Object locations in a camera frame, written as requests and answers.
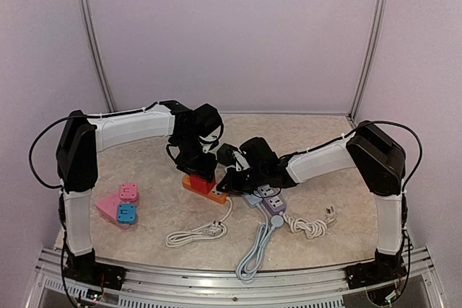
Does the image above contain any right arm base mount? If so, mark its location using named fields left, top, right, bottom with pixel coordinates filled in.
left=344, top=251, right=407, bottom=290

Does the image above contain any white power strip cable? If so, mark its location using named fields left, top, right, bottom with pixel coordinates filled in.
left=165, top=196, right=234, bottom=249

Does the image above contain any red cube plug adapter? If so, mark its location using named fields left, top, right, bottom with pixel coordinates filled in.
left=189, top=175, right=216, bottom=195

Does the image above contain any light blue power cable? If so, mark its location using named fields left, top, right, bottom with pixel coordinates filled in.
left=235, top=206, right=286, bottom=281

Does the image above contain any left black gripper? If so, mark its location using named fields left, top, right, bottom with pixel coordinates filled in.
left=175, top=134, right=219, bottom=182

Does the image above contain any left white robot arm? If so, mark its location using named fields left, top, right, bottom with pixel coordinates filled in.
left=52, top=100, right=224, bottom=283

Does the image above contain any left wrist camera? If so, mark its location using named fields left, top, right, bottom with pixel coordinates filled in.
left=193, top=103, right=225, bottom=152

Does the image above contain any orange power strip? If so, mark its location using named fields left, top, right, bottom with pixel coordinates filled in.
left=182, top=175, right=229, bottom=205

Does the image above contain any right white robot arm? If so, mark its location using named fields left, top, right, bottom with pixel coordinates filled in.
left=217, top=120, right=418, bottom=282

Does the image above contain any white knotted power cable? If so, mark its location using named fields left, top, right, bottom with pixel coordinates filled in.
left=283, top=205, right=339, bottom=240

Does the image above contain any pink triangular socket base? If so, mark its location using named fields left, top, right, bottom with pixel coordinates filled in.
left=96, top=191, right=139, bottom=230

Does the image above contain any aluminium front frame rail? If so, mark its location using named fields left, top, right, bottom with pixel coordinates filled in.
left=20, top=247, right=449, bottom=307

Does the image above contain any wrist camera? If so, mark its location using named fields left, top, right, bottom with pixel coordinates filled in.
left=231, top=137, right=279, bottom=175
left=193, top=103, right=225, bottom=152

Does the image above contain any purple power strip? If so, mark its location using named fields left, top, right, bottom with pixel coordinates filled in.
left=256, top=185, right=287, bottom=216

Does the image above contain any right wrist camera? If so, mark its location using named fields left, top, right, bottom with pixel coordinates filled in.
left=231, top=137, right=279, bottom=175

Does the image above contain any left aluminium corner post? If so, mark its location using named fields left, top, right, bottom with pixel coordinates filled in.
left=78, top=0, right=117, bottom=112

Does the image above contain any pink square plug adapter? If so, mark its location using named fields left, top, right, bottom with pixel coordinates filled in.
left=118, top=182, right=138, bottom=203

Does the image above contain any right aluminium corner post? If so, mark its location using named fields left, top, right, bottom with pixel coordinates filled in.
left=349, top=0, right=387, bottom=123

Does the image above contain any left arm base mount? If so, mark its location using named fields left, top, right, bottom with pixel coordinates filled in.
left=64, top=250, right=126, bottom=291

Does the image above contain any dark green cube adapter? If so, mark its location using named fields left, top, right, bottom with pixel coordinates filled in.
left=217, top=144, right=239, bottom=166

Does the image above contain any blue square plug adapter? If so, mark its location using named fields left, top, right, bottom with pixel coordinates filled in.
left=116, top=203, right=136, bottom=225

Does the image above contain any light blue power strip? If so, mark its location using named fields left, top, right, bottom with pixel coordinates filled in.
left=242, top=194, right=262, bottom=208

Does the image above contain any aluminium corner post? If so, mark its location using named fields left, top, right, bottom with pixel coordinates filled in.
left=349, top=0, right=387, bottom=123
left=78, top=0, right=117, bottom=112

